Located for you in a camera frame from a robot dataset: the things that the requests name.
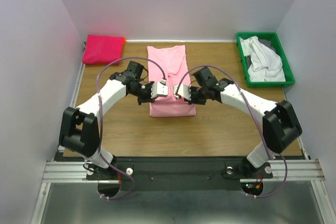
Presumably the light pink t shirt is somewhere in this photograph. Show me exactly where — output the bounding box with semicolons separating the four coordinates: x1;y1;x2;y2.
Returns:
147;45;196;118

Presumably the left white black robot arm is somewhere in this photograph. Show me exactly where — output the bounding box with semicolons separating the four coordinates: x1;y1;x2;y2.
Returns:
59;61;167;179

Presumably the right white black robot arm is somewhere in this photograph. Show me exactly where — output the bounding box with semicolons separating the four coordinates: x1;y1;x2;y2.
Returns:
174;66;302;177

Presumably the folded magenta t shirt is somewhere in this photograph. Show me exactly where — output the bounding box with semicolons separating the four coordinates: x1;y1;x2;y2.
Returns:
82;35;124;65

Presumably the white crumpled t shirt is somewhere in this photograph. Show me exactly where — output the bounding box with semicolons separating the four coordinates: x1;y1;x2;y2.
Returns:
239;36;286;82

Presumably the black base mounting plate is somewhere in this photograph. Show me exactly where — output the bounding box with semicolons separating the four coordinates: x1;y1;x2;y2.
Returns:
86;156;273;191

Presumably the grey garment in bin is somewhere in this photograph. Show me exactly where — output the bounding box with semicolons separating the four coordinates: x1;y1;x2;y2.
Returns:
258;38;276;52

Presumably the green plastic bin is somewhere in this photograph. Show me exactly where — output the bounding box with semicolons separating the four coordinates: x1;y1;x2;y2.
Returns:
236;32;295;88

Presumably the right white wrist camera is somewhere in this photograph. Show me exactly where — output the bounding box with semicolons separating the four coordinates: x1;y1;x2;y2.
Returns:
173;84;191;101

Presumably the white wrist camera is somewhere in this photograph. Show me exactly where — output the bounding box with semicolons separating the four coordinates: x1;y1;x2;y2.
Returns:
151;82;169;99
173;84;191;101

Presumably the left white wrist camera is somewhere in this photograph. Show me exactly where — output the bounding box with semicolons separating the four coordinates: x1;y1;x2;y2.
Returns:
151;82;169;99

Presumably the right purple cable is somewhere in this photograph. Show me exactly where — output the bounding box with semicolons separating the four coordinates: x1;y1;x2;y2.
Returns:
174;65;287;199

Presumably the aluminium extrusion rail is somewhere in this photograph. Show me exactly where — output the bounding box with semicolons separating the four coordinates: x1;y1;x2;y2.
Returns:
42;159;325;183

